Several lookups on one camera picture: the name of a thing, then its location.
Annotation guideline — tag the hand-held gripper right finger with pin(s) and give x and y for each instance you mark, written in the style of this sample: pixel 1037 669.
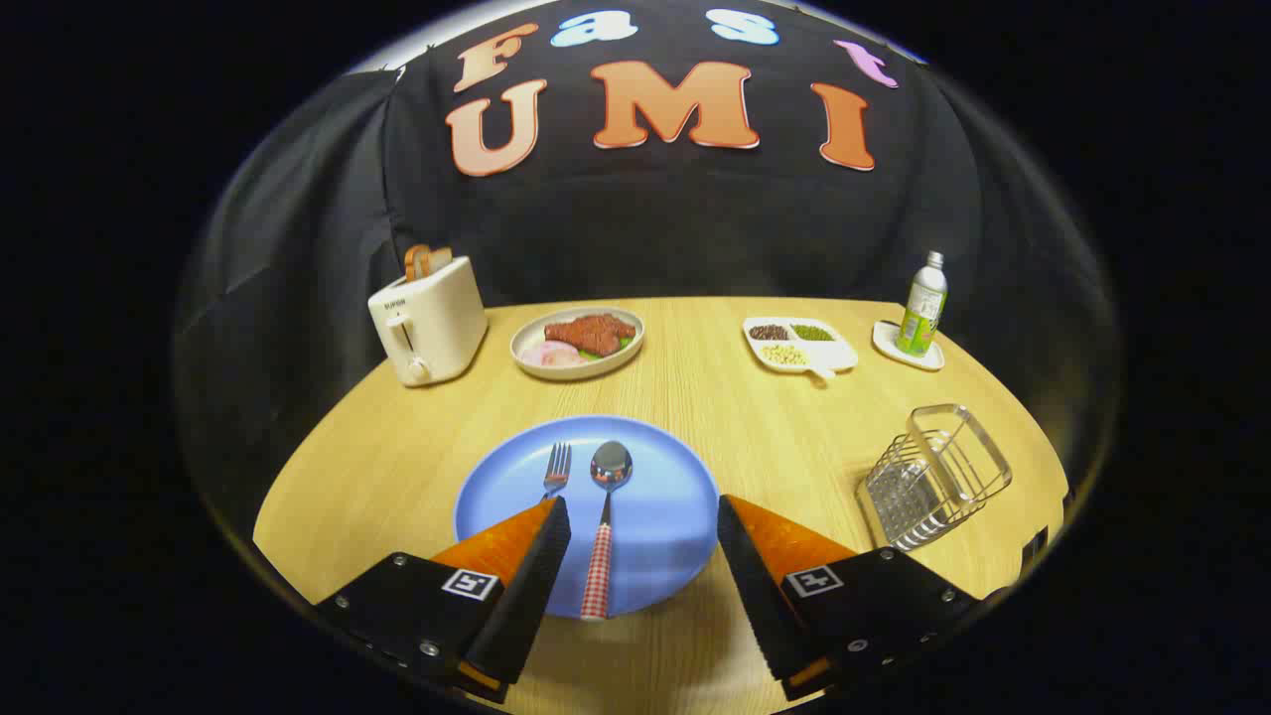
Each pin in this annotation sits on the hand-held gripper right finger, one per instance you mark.
pixel 755 586

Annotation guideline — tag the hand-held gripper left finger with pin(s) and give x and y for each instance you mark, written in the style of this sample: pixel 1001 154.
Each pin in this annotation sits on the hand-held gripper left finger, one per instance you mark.
pixel 526 586

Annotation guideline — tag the blue plate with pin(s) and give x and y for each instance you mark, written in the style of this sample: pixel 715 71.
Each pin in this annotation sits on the blue plate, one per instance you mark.
pixel 660 516

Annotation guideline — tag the metal cutlery basket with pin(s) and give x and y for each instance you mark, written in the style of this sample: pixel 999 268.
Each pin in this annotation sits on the metal cutlery basket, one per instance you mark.
pixel 933 477

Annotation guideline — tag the cream oval food plate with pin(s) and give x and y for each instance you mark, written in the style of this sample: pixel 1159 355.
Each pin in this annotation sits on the cream oval food plate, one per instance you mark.
pixel 576 371

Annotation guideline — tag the yellow soybeans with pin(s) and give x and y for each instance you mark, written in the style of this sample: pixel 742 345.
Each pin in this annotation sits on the yellow soybeans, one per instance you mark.
pixel 784 355

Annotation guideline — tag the pink ham slices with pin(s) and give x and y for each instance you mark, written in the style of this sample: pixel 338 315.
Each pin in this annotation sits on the pink ham slices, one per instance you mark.
pixel 551 354

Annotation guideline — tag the white divided tray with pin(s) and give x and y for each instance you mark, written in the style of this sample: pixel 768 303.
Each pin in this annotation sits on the white divided tray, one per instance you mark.
pixel 836 355

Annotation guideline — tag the dark brown beans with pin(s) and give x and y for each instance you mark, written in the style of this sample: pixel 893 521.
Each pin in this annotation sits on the dark brown beans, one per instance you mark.
pixel 769 332

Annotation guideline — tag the green beans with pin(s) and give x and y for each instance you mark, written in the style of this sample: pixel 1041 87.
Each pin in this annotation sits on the green beans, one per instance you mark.
pixel 813 333

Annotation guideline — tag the brown steak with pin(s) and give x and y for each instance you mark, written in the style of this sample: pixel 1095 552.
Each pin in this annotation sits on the brown steak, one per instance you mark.
pixel 591 333

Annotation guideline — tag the green vegetable garnish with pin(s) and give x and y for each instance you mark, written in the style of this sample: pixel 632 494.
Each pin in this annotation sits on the green vegetable garnish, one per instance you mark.
pixel 625 342

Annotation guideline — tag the white square coaster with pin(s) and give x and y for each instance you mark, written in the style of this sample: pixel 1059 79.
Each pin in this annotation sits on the white square coaster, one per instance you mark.
pixel 889 343

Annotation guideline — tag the cream toaster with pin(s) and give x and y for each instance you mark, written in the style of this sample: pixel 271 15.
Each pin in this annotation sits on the cream toaster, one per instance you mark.
pixel 437 318

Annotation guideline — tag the silver bottle green label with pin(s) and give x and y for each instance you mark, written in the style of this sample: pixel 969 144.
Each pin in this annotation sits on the silver bottle green label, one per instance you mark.
pixel 923 308

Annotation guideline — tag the toast slice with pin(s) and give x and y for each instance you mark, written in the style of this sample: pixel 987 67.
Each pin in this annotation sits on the toast slice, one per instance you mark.
pixel 441 258
pixel 416 262

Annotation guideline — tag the black backdrop cloth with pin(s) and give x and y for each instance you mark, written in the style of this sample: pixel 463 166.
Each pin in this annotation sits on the black backdrop cloth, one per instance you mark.
pixel 695 228

